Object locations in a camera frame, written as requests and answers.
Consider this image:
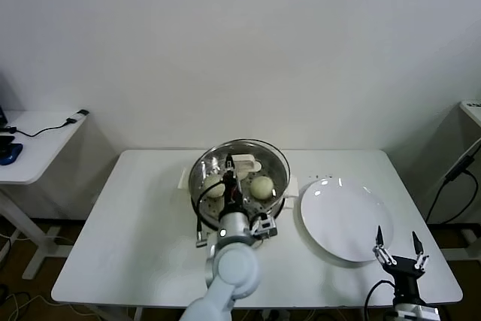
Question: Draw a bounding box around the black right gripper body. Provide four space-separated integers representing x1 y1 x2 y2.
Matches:
381 256 424 301

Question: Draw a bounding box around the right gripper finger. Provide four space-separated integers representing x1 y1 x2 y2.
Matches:
411 230 430 272
371 225 398 266

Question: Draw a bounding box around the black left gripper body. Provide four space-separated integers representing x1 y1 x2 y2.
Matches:
221 172 244 209

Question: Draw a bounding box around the white steamed baozi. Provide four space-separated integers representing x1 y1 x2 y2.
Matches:
202 174 226 200
250 175 274 201

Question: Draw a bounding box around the round glass pot lid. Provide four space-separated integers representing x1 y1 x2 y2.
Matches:
189 138 291 220

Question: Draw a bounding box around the perforated steel steamer basket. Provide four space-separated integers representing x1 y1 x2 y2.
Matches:
187 140 290 230

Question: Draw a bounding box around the white electric cooker pot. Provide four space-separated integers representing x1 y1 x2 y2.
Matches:
177 166 300 247

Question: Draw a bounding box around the white round plate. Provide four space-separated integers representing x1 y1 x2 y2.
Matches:
299 177 395 263

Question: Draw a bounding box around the white side desk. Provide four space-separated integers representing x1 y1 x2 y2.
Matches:
0 109 91 280

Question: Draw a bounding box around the blue desk gadget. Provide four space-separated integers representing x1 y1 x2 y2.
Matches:
0 141 24 166

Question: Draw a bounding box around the dark laptop screen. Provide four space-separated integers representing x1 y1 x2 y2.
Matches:
0 71 10 129

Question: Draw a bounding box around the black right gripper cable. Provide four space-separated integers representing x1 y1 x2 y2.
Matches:
363 279 395 321

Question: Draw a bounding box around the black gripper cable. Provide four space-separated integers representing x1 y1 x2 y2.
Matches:
193 181 228 249
363 279 395 321

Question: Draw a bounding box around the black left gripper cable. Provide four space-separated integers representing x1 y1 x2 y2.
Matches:
193 181 228 249

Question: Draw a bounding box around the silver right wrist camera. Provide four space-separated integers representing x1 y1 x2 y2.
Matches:
392 304 440 321

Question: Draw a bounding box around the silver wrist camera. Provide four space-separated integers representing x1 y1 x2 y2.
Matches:
392 304 440 321
250 213 279 239

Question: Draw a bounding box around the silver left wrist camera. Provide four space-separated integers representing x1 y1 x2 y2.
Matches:
250 213 279 239

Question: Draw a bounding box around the black power adapter cable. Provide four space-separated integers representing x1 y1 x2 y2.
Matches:
426 144 481 224

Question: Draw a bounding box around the thin black desk cable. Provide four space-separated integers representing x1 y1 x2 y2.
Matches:
6 117 78 138

